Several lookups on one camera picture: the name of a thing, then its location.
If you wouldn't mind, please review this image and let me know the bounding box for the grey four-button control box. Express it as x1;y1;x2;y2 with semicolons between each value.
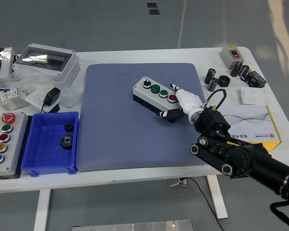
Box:
132;76;184;124

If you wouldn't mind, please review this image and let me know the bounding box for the white table leg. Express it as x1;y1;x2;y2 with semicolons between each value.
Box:
206;175;229;219
33;189;51;231

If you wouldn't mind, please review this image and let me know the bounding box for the white black device in wrap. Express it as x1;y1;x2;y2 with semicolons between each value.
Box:
0;47;19;91

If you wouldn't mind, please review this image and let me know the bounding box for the grey five-button control box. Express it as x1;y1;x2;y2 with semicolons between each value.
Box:
0;111;29;180

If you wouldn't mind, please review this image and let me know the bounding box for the grey bracket under table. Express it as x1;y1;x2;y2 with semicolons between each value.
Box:
168;178;187;188

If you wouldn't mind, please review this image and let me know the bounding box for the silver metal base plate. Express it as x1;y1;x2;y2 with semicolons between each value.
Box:
72;219;194;231

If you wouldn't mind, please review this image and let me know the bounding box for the black green electronic module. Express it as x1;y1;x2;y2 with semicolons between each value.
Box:
240;70;267;89

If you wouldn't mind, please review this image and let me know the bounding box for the black power adapter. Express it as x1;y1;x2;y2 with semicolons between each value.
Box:
40;87;62;114

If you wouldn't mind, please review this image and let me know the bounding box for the grey two-button switch box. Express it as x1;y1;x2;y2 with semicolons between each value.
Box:
220;45;246;70

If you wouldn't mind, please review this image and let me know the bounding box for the clear plastic bag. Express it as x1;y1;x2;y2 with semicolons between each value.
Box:
0;64;84;108

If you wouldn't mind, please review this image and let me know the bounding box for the black cylindrical capacitor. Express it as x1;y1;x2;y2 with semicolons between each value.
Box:
204;68;217;85
230;61;243;77
238;64;251;78
207;77;219;92

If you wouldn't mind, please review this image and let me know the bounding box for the large black bevel gear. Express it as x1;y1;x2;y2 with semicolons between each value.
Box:
59;134;74;151

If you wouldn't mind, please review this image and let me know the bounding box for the black cable under table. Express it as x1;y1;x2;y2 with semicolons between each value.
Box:
183;177;224;231

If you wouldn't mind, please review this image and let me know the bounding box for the white wall switch panel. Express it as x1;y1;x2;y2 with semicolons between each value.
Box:
239;86;272;106

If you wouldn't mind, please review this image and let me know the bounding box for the black hex nut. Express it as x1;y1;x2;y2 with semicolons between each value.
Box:
218;75;231;88

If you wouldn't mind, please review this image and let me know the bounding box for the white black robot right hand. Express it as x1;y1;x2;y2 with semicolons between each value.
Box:
156;83;205;124

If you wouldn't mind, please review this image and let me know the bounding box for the yellow white cardboard box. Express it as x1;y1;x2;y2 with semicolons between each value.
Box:
216;104;282;152

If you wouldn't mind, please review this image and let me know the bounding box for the white wall socket plate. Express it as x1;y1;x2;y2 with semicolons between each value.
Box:
25;89;61;113

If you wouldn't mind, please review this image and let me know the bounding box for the blue-grey table mat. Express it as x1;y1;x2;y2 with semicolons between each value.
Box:
76;63;208;173

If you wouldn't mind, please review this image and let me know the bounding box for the blue plastic bin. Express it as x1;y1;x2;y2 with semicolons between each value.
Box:
21;111;79;178

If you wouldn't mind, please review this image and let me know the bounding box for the grey enclosure with clear lid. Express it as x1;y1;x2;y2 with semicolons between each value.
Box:
12;43;80;85

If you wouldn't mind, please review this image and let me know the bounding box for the white circuit breaker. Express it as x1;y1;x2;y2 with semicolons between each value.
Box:
0;87;27;106

